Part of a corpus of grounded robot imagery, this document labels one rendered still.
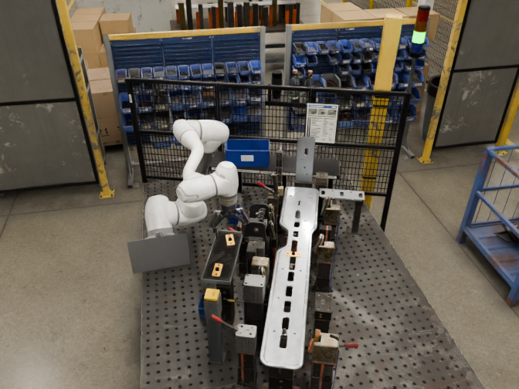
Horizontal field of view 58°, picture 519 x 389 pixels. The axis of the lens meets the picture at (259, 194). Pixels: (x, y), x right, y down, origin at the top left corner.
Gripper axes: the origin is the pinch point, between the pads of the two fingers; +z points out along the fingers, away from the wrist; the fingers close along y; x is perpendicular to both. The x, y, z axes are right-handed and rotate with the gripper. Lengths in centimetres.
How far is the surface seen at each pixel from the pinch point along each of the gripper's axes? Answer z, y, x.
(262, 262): 12.2, 15.3, -10.5
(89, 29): 16, -120, 456
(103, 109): 66, -101, 317
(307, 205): 20, 54, 43
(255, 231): 7.2, 14.7, 8.7
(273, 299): 20.1, 16.7, -29.4
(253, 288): 10.8, 7.3, -29.0
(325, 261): 26, 52, -1
